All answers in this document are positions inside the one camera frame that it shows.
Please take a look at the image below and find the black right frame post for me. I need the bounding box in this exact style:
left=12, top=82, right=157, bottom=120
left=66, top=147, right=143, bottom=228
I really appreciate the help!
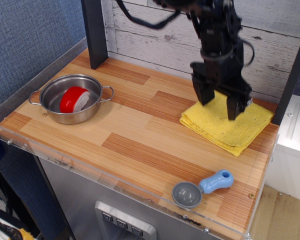
left=271, top=47, right=300, bottom=125

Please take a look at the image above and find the clear acrylic front guard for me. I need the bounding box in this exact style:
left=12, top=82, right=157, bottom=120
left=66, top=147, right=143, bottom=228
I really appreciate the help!
left=0, top=119, right=279, bottom=240

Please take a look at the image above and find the black left frame post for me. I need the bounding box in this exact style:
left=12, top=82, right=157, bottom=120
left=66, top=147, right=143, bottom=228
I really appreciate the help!
left=81, top=0, right=108, bottom=70

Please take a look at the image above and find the blue grey toy scoop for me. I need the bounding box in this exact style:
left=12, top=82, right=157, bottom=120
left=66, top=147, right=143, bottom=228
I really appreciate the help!
left=171, top=169, right=234, bottom=209

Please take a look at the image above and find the white appliance at right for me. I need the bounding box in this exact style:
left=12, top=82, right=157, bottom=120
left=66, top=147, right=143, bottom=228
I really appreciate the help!
left=265, top=95, right=300, bottom=200

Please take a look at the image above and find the steel button control panel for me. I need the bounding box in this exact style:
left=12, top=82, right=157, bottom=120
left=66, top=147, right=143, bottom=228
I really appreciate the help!
left=94, top=200, right=157, bottom=240

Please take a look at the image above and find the steel pot with handles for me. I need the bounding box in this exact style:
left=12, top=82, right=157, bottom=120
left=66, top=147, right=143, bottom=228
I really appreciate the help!
left=28, top=74, right=115, bottom=125

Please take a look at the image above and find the black frame post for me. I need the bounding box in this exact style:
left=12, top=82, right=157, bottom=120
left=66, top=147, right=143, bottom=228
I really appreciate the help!
left=81, top=0, right=108, bottom=70
left=271, top=47, right=300, bottom=125

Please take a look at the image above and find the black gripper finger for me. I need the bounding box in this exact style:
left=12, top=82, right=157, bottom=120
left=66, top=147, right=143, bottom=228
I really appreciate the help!
left=192, top=76, right=215, bottom=106
left=226, top=95, right=252, bottom=121

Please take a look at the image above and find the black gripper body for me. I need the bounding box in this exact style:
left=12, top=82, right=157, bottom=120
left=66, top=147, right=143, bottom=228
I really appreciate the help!
left=190, top=44, right=252, bottom=97

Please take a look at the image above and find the yellow cloth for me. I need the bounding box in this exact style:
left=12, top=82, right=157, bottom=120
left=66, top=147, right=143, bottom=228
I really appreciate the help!
left=179, top=91, right=274, bottom=157

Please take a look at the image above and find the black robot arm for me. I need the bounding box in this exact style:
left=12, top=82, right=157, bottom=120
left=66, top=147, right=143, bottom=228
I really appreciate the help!
left=155, top=0, right=252, bottom=121

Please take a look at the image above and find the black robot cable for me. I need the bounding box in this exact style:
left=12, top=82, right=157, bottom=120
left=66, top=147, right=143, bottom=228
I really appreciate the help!
left=115, top=0, right=182, bottom=30

